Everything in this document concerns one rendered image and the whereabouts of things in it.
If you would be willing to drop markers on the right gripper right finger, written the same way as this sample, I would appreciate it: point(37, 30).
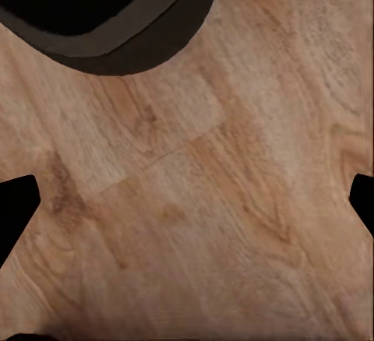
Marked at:
point(362, 199)

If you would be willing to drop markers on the cauldron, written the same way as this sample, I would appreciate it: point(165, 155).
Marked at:
point(106, 37)

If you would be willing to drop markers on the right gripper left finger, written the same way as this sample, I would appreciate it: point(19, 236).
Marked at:
point(19, 199)

